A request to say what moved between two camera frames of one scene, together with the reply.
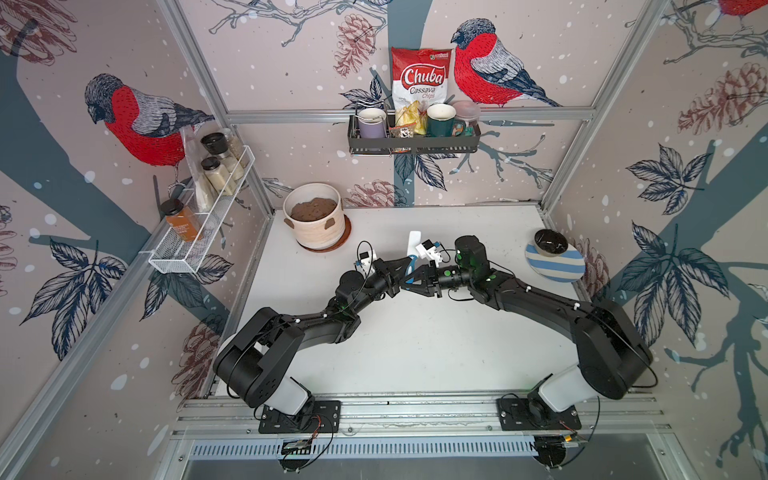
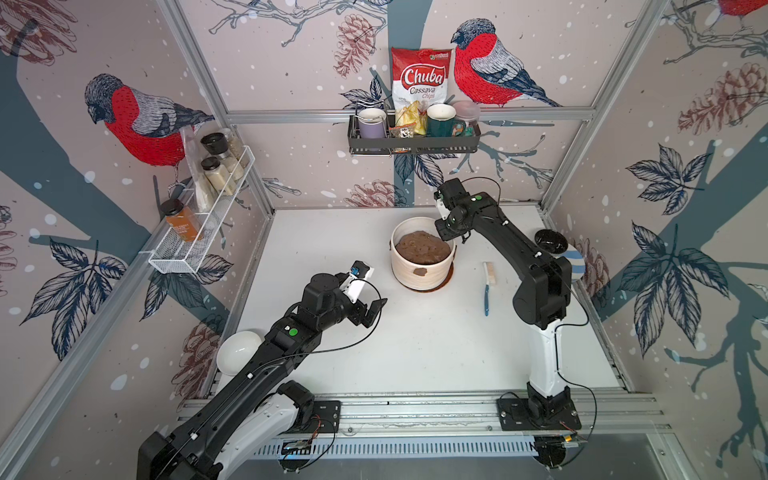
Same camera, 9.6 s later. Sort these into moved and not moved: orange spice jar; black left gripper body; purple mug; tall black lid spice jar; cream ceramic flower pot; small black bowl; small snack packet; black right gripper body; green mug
Moved: black left gripper body; cream ceramic flower pot; black right gripper body
Not moved: green mug; orange spice jar; small black bowl; tall black lid spice jar; purple mug; small snack packet
